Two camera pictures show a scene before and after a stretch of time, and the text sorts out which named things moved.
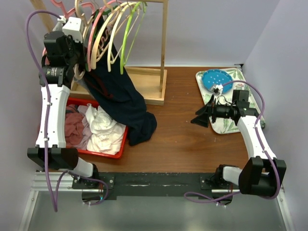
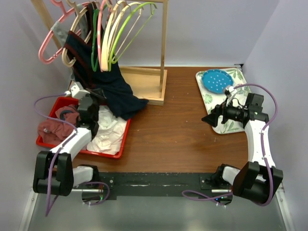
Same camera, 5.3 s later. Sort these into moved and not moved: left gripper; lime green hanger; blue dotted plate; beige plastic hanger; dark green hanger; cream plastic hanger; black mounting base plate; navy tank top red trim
Moved: dark green hanger; lime green hanger; cream plastic hanger; navy tank top red trim; left gripper; beige plastic hanger
Not moved: blue dotted plate; black mounting base plate
